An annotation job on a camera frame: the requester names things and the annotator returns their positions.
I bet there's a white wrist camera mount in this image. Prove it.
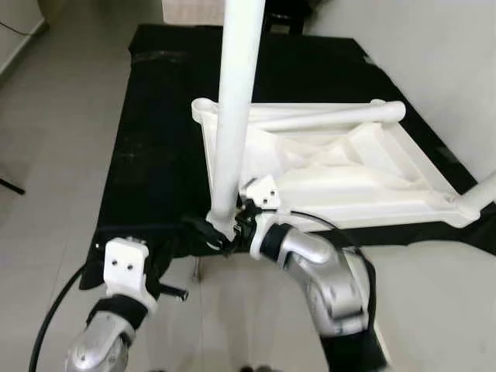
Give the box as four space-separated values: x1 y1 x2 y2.
240 176 293 257
103 238 161 312

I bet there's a black tripod stand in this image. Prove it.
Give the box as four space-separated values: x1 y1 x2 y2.
0 178 26 195

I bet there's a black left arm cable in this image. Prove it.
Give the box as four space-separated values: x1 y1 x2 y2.
29 263 107 372

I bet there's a white checked cloth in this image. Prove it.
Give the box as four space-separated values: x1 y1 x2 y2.
163 0 226 25

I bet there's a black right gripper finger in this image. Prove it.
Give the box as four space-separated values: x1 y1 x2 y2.
182 217 233 250

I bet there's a white plastic table top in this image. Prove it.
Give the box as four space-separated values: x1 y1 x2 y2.
191 97 486 234

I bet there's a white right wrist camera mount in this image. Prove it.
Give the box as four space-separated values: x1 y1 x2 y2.
240 176 293 257

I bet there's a black tablecloth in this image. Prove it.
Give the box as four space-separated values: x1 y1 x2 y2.
81 23 496 289

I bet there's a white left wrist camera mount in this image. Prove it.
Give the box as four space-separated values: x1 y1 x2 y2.
103 238 161 312

